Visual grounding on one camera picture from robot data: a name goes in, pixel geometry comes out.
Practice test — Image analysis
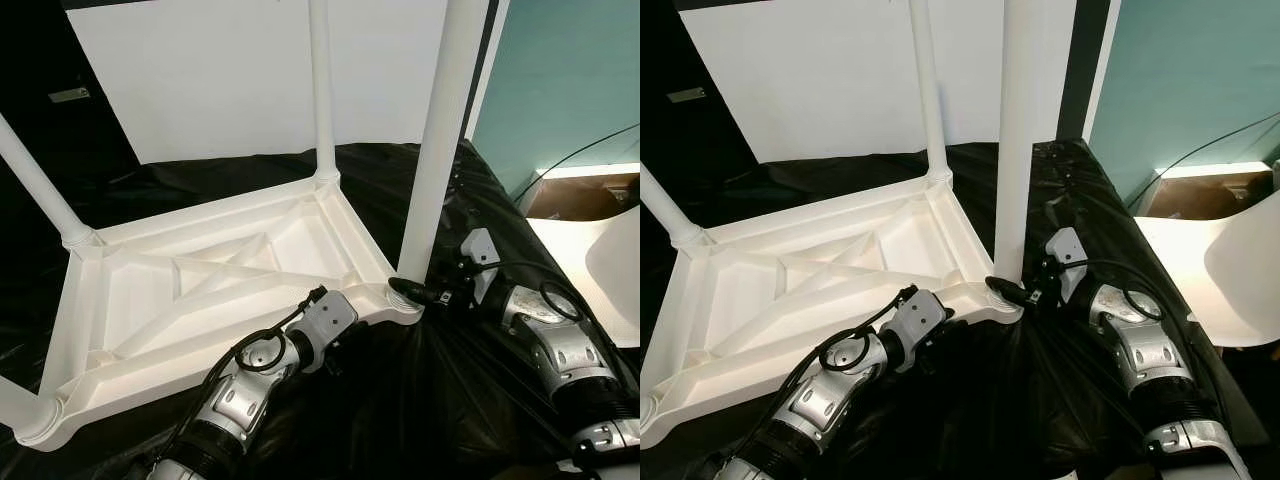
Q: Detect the thin black wall cable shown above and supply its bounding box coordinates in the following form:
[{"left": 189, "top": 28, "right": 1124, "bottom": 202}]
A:
[
  {"left": 512, "top": 122, "right": 641, "bottom": 206},
  {"left": 1125, "top": 110, "right": 1280, "bottom": 211}
]

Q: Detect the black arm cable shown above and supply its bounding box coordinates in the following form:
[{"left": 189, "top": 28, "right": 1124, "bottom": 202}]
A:
[
  {"left": 470, "top": 262, "right": 586, "bottom": 326},
  {"left": 730, "top": 285, "right": 921, "bottom": 471},
  {"left": 150, "top": 287, "right": 329, "bottom": 471},
  {"left": 1055, "top": 260, "right": 1166, "bottom": 323}
]

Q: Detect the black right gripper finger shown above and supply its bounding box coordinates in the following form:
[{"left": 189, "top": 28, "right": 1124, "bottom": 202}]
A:
[
  {"left": 985, "top": 275, "right": 1031, "bottom": 307},
  {"left": 387, "top": 277, "right": 441, "bottom": 310}
]

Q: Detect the white plastic table top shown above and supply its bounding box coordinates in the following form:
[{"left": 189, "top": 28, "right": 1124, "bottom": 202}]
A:
[
  {"left": 15, "top": 170, "right": 423, "bottom": 453},
  {"left": 640, "top": 170, "right": 1024, "bottom": 451}
]

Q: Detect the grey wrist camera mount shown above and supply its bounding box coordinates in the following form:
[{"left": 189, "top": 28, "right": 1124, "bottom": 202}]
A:
[
  {"left": 298, "top": 292, "right": 359, "bottom": 373},
  {"left": 895, "top": 290, "right": 951, "bottom": 371},
  {"left": 1043, "top": 227, "right": 1088, "bottom": 304},
  {"left": 460, "top": 228, "right": 501, "bottom": 304}
]

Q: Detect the white shell chair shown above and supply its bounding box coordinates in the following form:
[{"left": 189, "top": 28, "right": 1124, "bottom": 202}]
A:
[
  {"left": 525, "top": 205, "right": 641, "bottom": 349},
  {"left": 1135, "top": 190, "right": 1280, "bottom": 349}
]

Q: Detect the brown box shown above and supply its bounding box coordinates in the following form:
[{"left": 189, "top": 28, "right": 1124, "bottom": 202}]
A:
[{"left": 525, "top": 170, "right": 641, "bottom": 223}]

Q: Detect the large white backdrop panel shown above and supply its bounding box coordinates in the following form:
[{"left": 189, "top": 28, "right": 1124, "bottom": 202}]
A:
[
  {"left": 62, "top": 0, "right": 451, "bottom": 166},
  {"left": 678, "top": 0, "right": 1079, "bottom": 164}
]

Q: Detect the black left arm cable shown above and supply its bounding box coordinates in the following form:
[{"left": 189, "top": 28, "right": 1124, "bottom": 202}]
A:
[
  {"left": 150, "top": 287, "right": 329, "bottom": 471},
  {"left": 730, "top": 285, "right": 921, "bottom": 471}
]

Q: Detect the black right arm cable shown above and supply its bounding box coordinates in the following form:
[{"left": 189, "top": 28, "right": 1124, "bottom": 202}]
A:
[
  {"left": 1055, "top": 260, "right": 1166, "bottom": 323},
  {"left": 470, "top": 262, "right": 586, "bottom": 326}
]

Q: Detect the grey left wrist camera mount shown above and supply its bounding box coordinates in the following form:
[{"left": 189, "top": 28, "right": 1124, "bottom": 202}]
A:
[
  {"left": 298, "top": 292, "right": 359, "bottom": 373},
  {"left": 895, "top": 290, "right": 951, "bottom": 371}
]

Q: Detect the black table cloth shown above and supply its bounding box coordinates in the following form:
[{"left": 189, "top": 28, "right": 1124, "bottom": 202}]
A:
[
  {"left": 640, "top": 138, "right": 1251, "bottom": 480},
  {"left": 0, "top": 140, "right": 641, "bottom": 480}
]

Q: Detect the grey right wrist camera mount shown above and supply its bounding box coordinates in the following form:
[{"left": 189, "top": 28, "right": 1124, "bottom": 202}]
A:
[
  {"left": 1043, "top": 227, "right": 1088, "bottom": 304},
  {"left": 460, "top": 228, "right": 501, "bottom": 304}
]

